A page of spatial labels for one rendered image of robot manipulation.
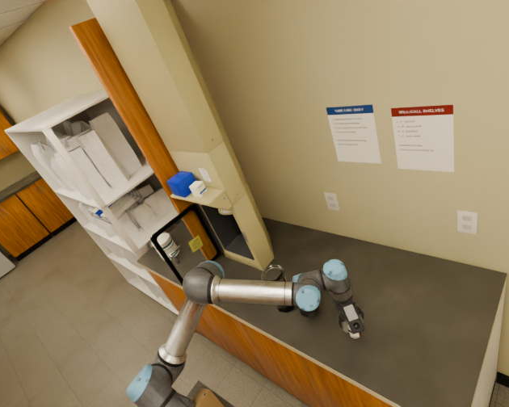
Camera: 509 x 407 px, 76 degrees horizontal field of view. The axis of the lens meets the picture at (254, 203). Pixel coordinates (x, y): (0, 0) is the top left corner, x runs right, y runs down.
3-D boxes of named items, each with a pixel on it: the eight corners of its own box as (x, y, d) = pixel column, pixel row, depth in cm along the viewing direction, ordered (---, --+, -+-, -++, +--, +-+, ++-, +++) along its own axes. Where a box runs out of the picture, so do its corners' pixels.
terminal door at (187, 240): (221, 253, 200) (194, 203, 179) (184, 288, 186) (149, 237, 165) (220, 253, 201) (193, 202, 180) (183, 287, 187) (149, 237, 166)
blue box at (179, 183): (187, 184, 172) (180, 170, 167) (199, 186, 165) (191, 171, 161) (174, 195, 167) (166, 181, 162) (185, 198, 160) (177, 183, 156)
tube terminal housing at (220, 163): (249, 231, 218) (201, 127, 177) (288, 241, 196) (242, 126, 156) (225, 257, 205) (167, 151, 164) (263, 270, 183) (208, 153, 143)
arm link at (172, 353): (137, 384, 125) (191, 262, 118) (156, 363, 140) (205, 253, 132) (164, 400, 124) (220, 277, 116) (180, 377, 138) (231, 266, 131)
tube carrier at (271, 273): (299, 295, 159) (287, 265, 148) (292, 313, 152) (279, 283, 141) (279, 292, 165) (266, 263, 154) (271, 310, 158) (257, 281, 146)
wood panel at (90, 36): (254, 215, 231) (158, -5, 158) (257, 216, 229) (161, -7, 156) (208, 263, 205) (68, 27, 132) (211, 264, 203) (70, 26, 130)
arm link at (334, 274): (318, 260, 116) (342, 254, 115) (325, 280, 122) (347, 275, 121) (321, 277, 110) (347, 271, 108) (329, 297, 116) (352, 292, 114)
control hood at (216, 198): (193, 198, 180) (185, 182, 175) (233, 206, 158) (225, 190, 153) (178, 210, 174) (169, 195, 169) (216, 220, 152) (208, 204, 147)
